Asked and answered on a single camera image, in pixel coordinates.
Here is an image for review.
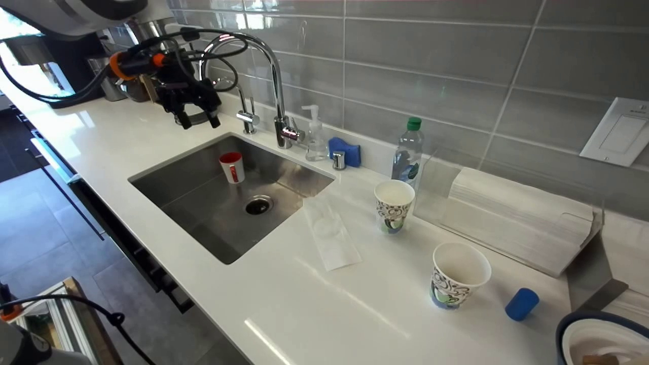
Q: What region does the wide printed paper cup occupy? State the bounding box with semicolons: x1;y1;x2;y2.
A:
429;241;492;311

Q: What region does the white wall outlet plate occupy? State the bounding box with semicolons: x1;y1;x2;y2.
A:
577;95;649;169

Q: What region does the clear plastic sheet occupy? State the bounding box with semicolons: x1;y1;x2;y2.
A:
300;194;362;274

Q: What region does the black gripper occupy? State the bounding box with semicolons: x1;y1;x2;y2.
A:
153;56;222;132

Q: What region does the grey folded drying mat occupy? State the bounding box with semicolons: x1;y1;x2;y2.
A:
411;159;630;312

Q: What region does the blue sponge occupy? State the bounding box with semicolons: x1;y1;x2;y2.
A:
326;136;362;170

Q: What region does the blue rimmed bowl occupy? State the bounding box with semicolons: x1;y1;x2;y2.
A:
553;309;649;365

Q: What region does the narrow printed paper cup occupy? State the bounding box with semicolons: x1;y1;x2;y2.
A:
372;178;418;234

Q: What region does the stainless steel sink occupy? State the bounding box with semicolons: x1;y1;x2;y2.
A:
127;132;336;267

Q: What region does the green capped water bottle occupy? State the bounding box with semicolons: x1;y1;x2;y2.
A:
388;117;425;192

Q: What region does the small blue cap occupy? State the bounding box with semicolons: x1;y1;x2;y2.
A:
503;286;542;322

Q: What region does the small chrome faucet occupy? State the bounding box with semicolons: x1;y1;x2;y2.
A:
211;74;262;136

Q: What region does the sink drain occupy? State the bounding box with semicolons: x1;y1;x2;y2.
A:
242;194;273;218

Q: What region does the clear soap pump bottle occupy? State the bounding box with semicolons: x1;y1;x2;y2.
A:
300;104;328;162

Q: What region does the camera tripod with cable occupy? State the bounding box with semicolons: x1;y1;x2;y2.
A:
0;277;158;365

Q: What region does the dark cabinet front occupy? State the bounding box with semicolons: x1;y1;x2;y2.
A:
29;135;199;314

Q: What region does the white mug with red handle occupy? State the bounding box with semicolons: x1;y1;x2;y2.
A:
217;151;247;187

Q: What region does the tall chrome faucet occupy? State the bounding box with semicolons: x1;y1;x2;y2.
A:
199;30;304;151

